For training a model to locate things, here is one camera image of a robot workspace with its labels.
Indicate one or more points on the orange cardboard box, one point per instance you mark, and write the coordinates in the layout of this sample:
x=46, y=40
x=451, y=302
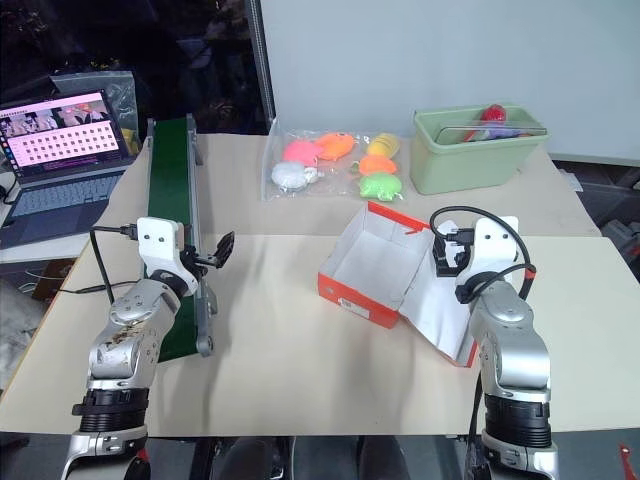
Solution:
x=372, y=270

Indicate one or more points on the light green plastic bin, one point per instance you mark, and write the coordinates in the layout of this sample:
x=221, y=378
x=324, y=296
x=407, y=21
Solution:
x=465, y=160

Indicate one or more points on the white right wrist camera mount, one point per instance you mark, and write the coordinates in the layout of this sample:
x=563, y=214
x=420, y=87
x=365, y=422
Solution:
x=495, y=245

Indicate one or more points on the purple toy in bin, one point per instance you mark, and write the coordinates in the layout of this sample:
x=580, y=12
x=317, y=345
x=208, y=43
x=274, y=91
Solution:
x=500, y=132

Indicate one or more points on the green conveyor belt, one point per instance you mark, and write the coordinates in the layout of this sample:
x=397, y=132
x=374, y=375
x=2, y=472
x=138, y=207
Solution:
x=172, y=200

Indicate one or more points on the yellow plush toy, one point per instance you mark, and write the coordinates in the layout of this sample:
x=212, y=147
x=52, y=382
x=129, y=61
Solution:
x=384, y=144

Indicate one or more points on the clear plastic toy bag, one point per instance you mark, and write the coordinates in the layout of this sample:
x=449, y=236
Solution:
x=335, y=170

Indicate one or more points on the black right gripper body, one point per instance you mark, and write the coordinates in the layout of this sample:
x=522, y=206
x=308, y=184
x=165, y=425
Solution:
x=463, y=260

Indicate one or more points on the grey equipment pile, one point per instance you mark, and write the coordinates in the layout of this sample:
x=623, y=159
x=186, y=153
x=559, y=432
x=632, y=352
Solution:
x=615, y=200

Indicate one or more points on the aluminium frame post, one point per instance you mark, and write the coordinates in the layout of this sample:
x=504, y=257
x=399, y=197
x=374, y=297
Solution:
x=262, y=65

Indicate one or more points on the white plush toy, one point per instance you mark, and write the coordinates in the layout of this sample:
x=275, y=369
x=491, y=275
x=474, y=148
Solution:
x=289, y=175

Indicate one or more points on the red toy in bin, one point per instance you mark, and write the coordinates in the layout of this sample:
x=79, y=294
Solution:
x=495, y=113

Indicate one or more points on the grey open laptop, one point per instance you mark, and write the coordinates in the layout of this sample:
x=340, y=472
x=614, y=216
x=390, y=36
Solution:
x=55, y=160

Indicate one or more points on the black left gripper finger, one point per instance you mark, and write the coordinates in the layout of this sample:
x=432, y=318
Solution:
x=225, y=247

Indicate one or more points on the pink plush toy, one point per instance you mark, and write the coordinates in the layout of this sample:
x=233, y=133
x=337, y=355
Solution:
x=300, y=151

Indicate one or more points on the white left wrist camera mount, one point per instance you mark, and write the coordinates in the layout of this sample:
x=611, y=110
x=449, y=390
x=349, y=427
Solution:
x=160, y=239

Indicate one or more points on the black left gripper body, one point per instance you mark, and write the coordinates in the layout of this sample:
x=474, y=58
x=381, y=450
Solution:
x=196, y=260

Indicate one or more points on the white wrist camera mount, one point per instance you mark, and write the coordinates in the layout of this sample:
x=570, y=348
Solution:
x=495, y=245
x=160, y=239

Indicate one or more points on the green plush toy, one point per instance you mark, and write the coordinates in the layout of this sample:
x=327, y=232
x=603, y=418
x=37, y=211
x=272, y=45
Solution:
x=380, y=185

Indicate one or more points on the clear plastic bag behind laptop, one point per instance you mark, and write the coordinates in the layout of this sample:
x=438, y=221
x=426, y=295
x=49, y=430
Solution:
x=120, y=95

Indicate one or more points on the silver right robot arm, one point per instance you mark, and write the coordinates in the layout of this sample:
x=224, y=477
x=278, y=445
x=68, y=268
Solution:
x=510, y=340

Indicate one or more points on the orange plush toy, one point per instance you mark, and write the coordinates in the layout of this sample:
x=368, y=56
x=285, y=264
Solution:
x=377, y=164
x=336, y=145

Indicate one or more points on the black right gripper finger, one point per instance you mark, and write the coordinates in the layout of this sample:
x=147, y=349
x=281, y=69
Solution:
x=442, y=271
x=439, y=247

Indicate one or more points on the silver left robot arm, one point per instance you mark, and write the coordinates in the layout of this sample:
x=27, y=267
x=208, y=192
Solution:
x=131, y=320

